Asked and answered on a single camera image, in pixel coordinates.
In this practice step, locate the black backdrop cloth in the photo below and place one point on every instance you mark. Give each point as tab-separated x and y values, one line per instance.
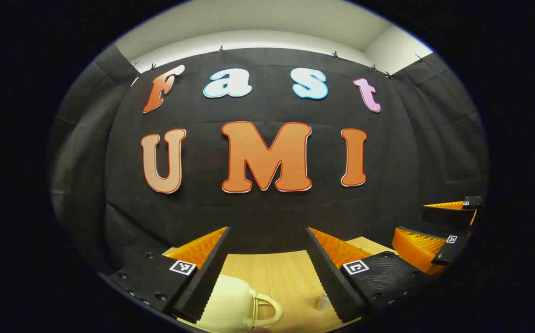
258	208

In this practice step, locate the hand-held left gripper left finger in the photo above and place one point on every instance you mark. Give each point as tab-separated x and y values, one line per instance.
206	283

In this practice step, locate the pale yellow small suitcase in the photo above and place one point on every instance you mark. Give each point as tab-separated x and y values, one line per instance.
230	305

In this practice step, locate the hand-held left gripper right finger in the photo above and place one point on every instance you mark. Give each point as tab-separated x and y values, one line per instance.
330	283

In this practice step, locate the white pump bottle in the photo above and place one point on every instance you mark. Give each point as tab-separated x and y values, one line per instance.
323	303

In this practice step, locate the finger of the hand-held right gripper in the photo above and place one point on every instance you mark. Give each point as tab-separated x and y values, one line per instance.
452	252
448	216

